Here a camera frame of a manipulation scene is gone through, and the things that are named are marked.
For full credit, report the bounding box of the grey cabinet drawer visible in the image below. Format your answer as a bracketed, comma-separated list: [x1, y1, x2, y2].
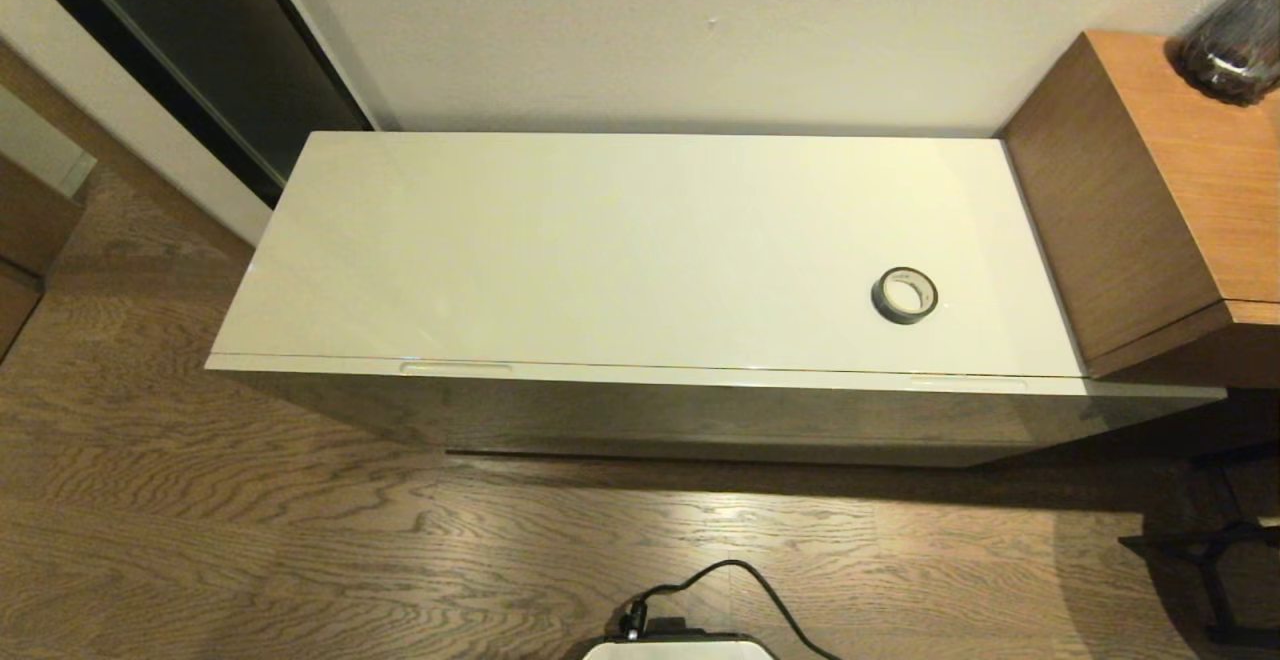
[205, 355, 1229, 446]

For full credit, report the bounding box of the brown wooden side table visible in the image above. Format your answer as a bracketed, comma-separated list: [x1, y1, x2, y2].
[1000, 31, 1280, 393]

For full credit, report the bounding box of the silver black robot base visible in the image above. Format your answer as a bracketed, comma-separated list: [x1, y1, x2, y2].
[583, 618, 771, 660]

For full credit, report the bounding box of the grey glossy cabinet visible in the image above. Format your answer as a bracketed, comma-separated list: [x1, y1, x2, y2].
[205, 132, 1229, 468]

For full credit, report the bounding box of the white door frame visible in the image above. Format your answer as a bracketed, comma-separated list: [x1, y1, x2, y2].
[0, 0, 273, 247]

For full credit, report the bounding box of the dark door panel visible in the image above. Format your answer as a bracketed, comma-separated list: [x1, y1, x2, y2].
[30, 0, 373, 208]

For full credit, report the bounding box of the black tape roll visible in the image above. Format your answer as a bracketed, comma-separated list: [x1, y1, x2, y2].
[871, 266, 940, 326]

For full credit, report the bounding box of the dark glass vase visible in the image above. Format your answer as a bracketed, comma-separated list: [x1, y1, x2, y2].
[1164, 0, 1280, 107]

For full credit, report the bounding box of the black base cable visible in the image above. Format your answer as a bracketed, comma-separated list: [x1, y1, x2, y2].
[615, 560, 841, 660]

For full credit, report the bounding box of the black metal stand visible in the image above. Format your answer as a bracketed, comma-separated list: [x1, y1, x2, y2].
[1118, 445, 1280, 646]

